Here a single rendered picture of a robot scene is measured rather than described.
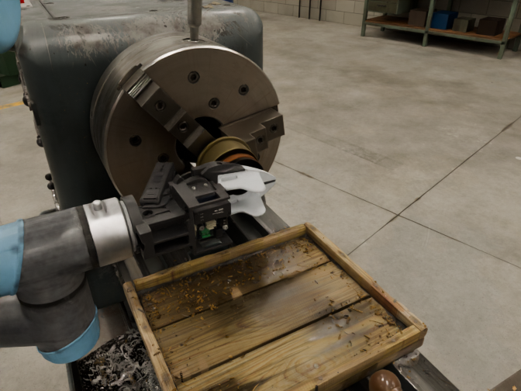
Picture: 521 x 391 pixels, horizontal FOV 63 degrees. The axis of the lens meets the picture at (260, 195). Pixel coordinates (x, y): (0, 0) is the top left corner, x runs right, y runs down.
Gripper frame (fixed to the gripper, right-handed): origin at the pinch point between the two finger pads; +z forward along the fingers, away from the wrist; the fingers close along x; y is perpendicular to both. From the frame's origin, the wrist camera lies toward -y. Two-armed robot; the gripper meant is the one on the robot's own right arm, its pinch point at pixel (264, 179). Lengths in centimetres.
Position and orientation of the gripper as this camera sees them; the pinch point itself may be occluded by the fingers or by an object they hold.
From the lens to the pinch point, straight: 61.2
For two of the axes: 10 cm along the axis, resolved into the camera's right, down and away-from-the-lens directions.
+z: 8.8, -2.5, 4.1
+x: 0.0, -8.5, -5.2
